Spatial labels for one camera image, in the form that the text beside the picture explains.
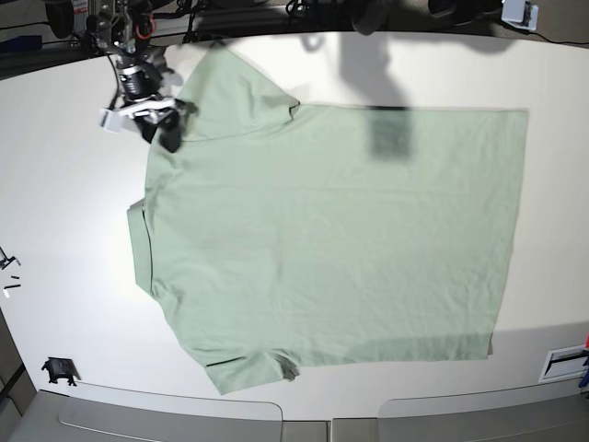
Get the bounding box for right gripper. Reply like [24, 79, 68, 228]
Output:
[120, 95, 182, 153]

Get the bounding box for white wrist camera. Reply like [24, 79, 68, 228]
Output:
[501, 0, 539, 31]
[98, 108, 125, 134]

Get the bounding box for grey chair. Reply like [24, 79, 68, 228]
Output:
[377, 379, 588, 441]
[58, 394, 283, 442]

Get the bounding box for black table clamp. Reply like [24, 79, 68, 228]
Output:
[41, 357, 81, 387]

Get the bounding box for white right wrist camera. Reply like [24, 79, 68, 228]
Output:
[98, 108, 125, 134]

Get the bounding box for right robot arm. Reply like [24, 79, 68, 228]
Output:
[87, 1, 187, 153]

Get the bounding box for grey chair back left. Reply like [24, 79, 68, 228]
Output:
[58, 394, 283, 442]

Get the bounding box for light green T-shirt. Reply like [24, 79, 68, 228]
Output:
[128, 45, 528, 394]

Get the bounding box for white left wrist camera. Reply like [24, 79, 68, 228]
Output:
[501, 0, 539, 31]

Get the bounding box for grey chair back right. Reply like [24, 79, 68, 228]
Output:
[377, 379, 588, 441]

